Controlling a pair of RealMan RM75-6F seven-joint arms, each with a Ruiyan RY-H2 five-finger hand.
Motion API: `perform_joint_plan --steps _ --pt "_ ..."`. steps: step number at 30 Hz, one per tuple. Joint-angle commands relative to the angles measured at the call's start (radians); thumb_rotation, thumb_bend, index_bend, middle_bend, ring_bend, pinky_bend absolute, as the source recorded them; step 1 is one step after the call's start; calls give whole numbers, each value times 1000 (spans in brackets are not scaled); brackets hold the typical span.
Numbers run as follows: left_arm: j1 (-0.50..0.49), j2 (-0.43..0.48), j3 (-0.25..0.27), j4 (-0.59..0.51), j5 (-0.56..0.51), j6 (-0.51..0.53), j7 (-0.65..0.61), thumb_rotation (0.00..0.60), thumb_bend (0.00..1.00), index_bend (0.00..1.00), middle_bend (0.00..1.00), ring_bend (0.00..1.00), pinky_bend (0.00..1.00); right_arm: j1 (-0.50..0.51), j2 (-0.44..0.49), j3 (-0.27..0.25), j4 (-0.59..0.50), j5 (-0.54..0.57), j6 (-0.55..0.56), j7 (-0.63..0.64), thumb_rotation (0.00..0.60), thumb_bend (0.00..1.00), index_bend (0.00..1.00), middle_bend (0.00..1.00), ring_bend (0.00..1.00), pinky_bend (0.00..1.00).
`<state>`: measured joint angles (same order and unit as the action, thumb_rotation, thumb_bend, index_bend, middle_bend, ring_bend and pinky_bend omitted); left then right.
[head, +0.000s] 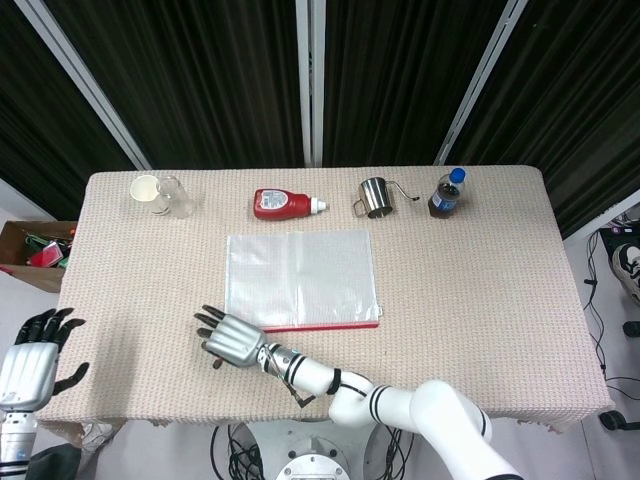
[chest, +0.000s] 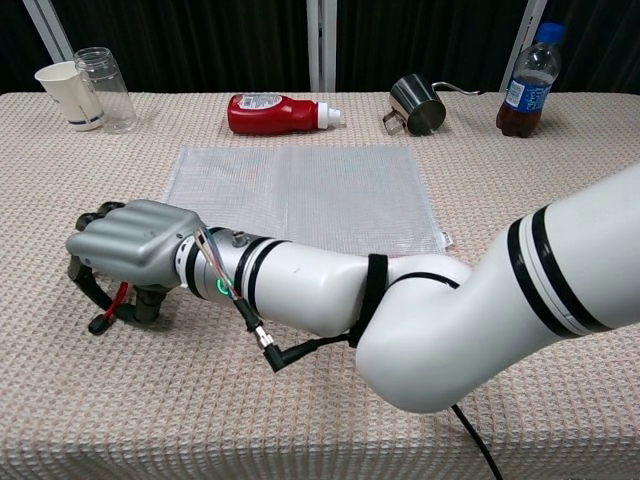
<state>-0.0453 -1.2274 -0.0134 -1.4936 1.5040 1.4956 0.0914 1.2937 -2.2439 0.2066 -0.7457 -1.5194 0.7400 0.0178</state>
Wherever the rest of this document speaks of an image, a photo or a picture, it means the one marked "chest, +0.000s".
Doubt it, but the red ketchup bottle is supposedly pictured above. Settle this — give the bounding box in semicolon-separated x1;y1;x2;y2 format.
227;92;343;135

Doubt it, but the beige waffle tablecloth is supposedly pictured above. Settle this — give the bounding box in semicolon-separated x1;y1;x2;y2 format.
0;91;640;480

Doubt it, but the steel gooseneck pour-over kettle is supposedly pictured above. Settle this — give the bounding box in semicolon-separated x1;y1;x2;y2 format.
382;73;486;137

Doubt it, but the clear zip pouch red zipper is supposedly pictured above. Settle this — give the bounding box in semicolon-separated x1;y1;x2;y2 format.
88;144;454;336

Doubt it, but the black pleated curtain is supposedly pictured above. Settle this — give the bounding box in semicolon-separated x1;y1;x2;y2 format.
0;0;640;96

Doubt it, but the white frame post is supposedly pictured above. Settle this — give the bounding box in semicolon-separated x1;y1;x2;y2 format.
306;0;338;94
512;0;550;69
22;0;76;64

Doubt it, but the white paper cup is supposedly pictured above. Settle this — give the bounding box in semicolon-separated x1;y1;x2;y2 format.
34;61;106;132

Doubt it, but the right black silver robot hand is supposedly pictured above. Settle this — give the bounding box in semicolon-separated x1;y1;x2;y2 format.
64;199;206;326

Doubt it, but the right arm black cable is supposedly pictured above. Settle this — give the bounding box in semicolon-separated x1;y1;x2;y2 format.
192;227;504;480

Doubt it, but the clear glass cup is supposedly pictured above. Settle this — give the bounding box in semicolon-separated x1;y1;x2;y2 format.
73;46;138;135

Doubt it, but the cola bottle blue cap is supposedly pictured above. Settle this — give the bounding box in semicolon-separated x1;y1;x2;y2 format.
495;22;565;139

